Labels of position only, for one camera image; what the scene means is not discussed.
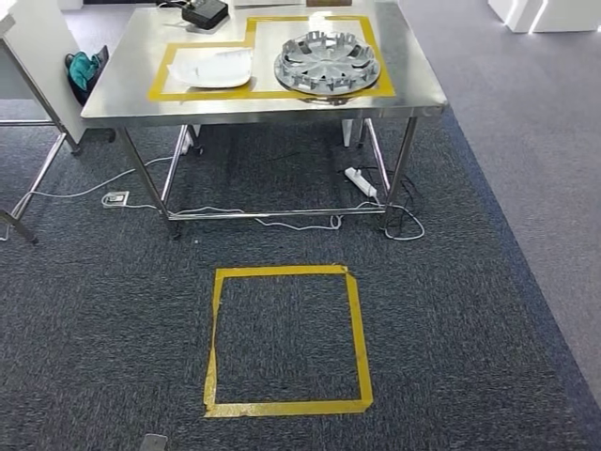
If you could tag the stainless steel workbench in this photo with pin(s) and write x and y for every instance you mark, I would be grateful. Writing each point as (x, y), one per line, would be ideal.
(409, 74)

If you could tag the stainless steel table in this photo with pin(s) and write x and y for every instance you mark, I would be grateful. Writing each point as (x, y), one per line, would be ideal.
(21, 229)

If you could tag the white floor socket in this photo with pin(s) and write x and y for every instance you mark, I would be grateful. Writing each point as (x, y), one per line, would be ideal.
(114, 199)

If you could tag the yellow L-shaped tape outline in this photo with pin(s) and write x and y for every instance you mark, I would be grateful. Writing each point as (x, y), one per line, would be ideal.
(262, 94)

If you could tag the teal and black bag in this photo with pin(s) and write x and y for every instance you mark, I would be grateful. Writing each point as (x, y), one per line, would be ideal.
(82, 68)

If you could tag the white power strip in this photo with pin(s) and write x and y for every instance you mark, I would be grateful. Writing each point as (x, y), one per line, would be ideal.
(360, 182)

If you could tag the white plastic shell part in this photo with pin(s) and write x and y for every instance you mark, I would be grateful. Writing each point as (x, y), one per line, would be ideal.
(216, 69)

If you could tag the black remote controller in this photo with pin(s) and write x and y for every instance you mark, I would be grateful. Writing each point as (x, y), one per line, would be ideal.
(206, 12)

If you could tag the white stepped platform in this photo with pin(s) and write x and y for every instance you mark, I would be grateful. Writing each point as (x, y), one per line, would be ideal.
(563, 12)

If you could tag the grey plastic wheel cover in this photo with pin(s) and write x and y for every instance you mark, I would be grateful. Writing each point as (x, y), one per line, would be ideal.
(329, 62)

